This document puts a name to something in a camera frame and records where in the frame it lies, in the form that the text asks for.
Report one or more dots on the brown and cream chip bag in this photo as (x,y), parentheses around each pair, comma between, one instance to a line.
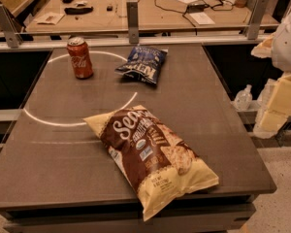
(156,162)

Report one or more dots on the black flat device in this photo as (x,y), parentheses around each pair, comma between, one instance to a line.
(78,11)

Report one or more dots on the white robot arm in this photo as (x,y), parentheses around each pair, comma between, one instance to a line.
(281,47)

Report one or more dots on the clear sanitizer bottle right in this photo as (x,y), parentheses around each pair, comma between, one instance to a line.
(266,92)

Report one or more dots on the wooden back table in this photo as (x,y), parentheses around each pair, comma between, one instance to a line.
(155,16)

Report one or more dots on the red coke can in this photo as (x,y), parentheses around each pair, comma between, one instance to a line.
(77,47)

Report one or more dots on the right metal bracket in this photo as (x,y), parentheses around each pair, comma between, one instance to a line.
(252,30)

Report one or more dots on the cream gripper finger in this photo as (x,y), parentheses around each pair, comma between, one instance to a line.
(264,49)
(272,115)

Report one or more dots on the black power adapter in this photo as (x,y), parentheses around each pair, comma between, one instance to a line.
(195,7)

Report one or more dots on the small black object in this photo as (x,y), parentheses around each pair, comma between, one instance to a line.
(109,7)

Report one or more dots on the clear sanitizer bottle left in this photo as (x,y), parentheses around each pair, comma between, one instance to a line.
(243,98)

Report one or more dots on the middle metal bracket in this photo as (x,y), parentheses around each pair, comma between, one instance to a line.
(132,21)

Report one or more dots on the blue chip bag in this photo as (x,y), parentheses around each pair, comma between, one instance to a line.
(143,64)

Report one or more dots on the left metal bracket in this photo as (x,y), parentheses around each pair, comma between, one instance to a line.
(10,28)

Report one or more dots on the clear sanitizer bottle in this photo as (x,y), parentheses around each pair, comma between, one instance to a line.
(266,92)
(243,98)

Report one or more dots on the metal bracket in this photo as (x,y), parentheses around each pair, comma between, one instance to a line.
(132,21)
(252,30)
(10,28)

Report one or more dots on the paper note left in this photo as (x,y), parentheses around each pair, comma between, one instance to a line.
(49,18)

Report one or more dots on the white paper sheet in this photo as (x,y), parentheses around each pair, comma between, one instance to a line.
(202,18)

